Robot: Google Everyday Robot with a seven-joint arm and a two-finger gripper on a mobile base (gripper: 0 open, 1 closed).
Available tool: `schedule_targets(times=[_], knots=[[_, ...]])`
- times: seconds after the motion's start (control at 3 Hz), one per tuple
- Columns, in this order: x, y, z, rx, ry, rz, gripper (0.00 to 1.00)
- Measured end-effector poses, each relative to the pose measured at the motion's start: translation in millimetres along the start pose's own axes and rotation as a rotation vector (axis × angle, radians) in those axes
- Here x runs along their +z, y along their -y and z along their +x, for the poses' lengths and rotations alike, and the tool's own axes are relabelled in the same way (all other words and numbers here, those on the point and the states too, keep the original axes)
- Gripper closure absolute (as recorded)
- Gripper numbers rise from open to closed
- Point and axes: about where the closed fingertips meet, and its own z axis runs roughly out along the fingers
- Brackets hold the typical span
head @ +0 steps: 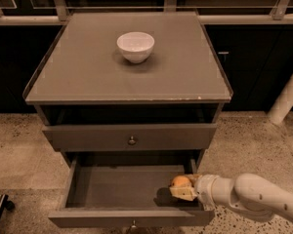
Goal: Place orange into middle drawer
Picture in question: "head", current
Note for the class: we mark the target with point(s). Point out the metal window frame rail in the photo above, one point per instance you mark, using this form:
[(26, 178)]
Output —
[(209, 12)]

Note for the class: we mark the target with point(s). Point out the white table leg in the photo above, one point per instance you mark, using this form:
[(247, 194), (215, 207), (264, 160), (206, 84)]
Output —
[(282, 104)]

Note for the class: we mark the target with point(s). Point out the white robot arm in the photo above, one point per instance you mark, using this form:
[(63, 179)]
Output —
[(248, 195)]

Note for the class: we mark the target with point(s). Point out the grey open middle drawer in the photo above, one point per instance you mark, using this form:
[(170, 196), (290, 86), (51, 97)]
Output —
[(124, 192)]

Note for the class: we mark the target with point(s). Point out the grey top drawer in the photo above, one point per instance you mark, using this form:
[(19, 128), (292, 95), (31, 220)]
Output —
[(144, 137)]

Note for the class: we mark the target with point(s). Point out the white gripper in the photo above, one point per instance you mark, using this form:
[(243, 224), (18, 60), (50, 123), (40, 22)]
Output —
[(205, 188)]

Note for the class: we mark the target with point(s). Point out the white ceramic bowl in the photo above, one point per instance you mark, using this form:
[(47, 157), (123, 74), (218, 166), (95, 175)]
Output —
[(135, 46)]

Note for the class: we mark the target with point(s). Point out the grey drawer cabinet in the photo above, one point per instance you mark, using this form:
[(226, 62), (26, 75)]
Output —
[(86, 81)]

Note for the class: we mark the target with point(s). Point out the orange fruit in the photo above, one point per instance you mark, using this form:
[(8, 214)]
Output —
[(180, 181)]

